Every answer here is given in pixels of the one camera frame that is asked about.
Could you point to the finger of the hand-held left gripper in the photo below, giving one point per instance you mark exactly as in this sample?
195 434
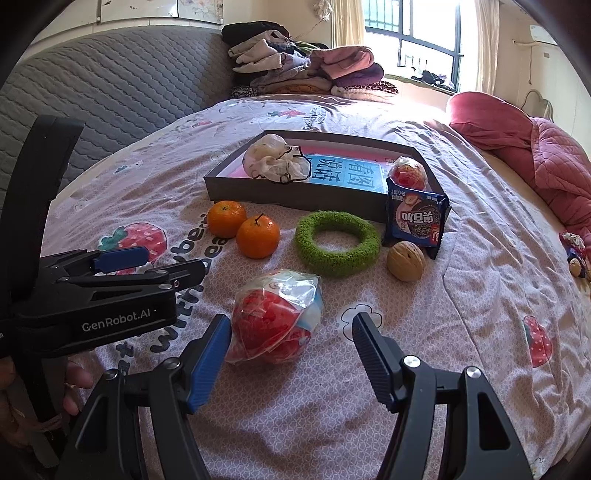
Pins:
120 258
184 272

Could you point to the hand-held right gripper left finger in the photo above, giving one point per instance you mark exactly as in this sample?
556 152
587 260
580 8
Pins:
210 364

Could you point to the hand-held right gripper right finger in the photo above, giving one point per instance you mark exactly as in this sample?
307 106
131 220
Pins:
371 355

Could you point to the foil red snack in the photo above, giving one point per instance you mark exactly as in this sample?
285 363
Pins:
268 318

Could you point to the orange mandarin with stem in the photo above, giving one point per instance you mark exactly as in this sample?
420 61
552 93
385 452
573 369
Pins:
258 237

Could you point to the walnut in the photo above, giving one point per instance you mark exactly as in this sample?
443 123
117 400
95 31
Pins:
405 262

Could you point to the pink cardboard box lid tray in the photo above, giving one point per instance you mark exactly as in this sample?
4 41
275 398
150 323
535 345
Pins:
277 196

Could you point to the blue snack packet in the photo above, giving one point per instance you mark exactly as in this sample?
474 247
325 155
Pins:
411 221

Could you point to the colourful snack packet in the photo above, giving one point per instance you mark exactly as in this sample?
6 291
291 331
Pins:
408 173

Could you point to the person's left hand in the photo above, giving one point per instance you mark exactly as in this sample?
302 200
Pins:
78 383

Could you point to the strawberry print bed sheet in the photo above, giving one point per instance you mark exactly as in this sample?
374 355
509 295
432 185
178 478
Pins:
461 323

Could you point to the grey quilted headboard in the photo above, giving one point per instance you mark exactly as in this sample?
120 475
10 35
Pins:
115 92

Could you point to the pink and blue book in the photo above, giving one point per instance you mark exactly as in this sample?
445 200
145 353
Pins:
341 175

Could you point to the small colourful toy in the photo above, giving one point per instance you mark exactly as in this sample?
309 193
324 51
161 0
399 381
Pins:
575 256

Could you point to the pile of folded clothes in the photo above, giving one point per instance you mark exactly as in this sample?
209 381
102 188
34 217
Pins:
295 69

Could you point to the pink quilt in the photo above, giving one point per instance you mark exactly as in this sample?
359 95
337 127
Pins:
554 157

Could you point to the dark cloth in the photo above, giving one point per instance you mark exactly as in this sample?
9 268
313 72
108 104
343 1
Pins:
431 78

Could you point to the cream curtain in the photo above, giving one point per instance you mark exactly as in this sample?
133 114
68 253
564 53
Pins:
482 46
348 23

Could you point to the barred window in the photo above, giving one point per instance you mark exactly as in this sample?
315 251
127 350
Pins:
429 27

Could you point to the white air conditioner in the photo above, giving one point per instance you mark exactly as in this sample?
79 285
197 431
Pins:
542 36

